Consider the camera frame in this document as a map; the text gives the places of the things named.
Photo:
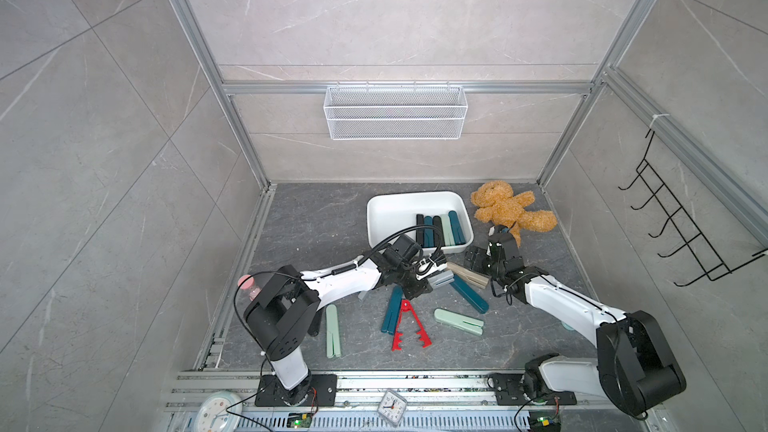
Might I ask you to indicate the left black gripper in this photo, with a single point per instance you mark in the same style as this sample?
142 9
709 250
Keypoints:
417 290

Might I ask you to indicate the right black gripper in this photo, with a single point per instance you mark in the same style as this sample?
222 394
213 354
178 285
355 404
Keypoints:
478 262

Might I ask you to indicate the dark teal pliers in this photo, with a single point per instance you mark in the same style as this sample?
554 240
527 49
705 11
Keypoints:
457 231

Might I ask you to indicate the light green pliers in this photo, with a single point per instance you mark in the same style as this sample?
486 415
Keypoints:
333 336
448 236
459 321

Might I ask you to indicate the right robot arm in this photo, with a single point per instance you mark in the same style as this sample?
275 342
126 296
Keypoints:
634 367

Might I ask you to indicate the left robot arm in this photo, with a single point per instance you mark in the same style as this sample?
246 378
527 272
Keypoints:
281 314

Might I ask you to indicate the beige wooden pliers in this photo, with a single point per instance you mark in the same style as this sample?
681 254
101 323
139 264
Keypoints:
474 278

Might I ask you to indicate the red open pliers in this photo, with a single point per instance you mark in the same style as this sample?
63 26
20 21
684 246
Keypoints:
409 321

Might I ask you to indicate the dark teal pliers floor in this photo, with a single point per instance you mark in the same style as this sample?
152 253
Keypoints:
476 301

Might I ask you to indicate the white storage box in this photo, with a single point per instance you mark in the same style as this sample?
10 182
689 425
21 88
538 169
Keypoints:
387 214

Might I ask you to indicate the brown teddy bear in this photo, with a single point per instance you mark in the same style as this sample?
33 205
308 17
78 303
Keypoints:
497 203

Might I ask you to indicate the small square clock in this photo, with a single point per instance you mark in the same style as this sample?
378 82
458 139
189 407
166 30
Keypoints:
392 407

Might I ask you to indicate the pink sand timer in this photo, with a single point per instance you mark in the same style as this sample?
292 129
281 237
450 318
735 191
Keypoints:
248 284

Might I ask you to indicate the round white clock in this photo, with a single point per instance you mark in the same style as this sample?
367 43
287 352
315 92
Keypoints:
220 412

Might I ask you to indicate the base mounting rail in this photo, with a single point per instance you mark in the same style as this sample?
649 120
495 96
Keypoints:
452 400

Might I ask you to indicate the white wire mesh basket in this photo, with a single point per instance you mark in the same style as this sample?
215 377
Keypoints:
395 112

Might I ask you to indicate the black wall hook rack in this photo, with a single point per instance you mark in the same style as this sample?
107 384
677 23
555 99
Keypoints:
680 221

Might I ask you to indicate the aluminium frame rail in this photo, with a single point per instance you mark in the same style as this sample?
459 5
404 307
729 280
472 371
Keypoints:
205 58

